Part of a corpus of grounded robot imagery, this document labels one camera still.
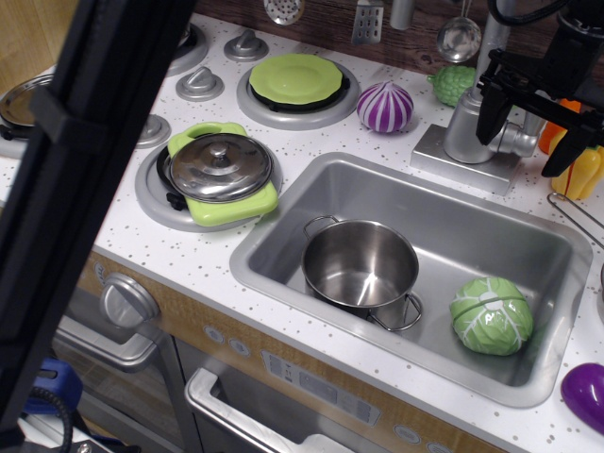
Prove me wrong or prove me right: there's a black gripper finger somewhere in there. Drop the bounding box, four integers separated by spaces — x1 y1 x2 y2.
542 128 596 177
476 82 513 145

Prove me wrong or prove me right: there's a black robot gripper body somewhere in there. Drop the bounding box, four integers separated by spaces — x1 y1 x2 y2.
478 49 603 142

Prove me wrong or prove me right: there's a silver toy faucet with lever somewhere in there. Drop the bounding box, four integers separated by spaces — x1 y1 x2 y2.
410 0 545 196

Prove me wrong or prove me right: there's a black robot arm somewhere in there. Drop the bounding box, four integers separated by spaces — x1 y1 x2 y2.
476 1 603 177

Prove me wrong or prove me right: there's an orange toy vegetable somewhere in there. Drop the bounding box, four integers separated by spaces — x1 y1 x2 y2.
538 99 581 155

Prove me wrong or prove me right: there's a yellow toy bell pepper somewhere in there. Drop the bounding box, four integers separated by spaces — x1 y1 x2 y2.
551 146 603 200

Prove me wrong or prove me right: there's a green toy artichoke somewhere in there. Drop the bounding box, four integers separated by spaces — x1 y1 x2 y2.
427 66 476 107

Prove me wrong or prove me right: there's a hanging silver ladle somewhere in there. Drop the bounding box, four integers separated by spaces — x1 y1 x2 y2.
436 0 482 63

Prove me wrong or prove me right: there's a purple striped toy onion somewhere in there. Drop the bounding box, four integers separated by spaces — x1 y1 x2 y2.
357 81 414 133

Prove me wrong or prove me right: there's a silver toy sink basin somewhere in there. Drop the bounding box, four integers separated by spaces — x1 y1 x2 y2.
230 153 593 408

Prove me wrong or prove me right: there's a hanging silver spatula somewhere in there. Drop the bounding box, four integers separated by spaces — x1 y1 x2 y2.
351 0 384 45

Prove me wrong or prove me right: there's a green toy cabbage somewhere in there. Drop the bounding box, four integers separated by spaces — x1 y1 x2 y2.
449 277 534 357

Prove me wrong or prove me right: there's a green plastic plate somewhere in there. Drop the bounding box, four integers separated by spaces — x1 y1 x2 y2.
248 53 344 107

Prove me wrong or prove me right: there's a back right stove burner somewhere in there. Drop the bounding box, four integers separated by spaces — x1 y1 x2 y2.
236 62 361 131

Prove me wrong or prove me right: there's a stove burner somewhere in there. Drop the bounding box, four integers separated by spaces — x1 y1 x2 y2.
134 141 284 233
236 62 361 131
166 23 209 77

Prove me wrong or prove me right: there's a hanging silver skimmer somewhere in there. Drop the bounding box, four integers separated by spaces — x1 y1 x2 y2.
263 0 306 26

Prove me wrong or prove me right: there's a purple toy eggplant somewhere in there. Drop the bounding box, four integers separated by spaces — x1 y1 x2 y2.
561 362 603 434

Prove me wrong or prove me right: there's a grey stove knob back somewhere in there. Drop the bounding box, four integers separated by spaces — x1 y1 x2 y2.
224 29 269 62

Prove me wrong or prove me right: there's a grey stove knob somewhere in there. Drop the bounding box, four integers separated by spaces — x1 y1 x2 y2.
224 29 269 62
136 114 172 148
176 66 225 102

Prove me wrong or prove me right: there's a stainless steel pot lid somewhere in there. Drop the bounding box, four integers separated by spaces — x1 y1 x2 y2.
168 132 274 203

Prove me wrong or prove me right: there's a grey stove knob middle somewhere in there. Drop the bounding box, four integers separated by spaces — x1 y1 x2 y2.
176 66 225 102

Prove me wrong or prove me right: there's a back left stove burner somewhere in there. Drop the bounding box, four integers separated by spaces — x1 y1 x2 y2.
166 23 209 77

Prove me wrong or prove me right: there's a green plastic cutting board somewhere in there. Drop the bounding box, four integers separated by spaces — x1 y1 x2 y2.
168 123 278 227

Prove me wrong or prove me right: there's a grey stove knob front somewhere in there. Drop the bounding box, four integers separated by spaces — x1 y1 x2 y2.
136 114 172 148

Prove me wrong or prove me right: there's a front stove burner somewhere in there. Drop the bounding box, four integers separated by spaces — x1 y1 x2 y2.
134 141 284 233

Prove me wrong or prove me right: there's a silver oven dial knob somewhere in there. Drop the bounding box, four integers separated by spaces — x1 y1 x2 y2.
99 272 160 339

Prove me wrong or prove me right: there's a silver pan left edge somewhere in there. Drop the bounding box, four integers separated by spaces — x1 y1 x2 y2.
1 75 53 141

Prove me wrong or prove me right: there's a metal wire handle utensil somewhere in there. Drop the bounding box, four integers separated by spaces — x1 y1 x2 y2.
546 192 603 249

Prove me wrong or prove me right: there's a hanging silver utensil handle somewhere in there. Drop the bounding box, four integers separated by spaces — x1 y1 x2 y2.
390 0 415 31

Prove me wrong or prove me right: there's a black metal frame post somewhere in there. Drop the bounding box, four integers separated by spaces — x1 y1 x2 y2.
1 1 194 431

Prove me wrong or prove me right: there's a silver dishwasher door handle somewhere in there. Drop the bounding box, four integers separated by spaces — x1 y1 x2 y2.
185 368 350 453

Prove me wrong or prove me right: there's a silver oven door handle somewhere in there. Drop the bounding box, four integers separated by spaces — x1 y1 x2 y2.
56 316 159 374

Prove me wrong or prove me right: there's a blue device with cable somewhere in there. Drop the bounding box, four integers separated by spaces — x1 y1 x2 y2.
18 357 84 453

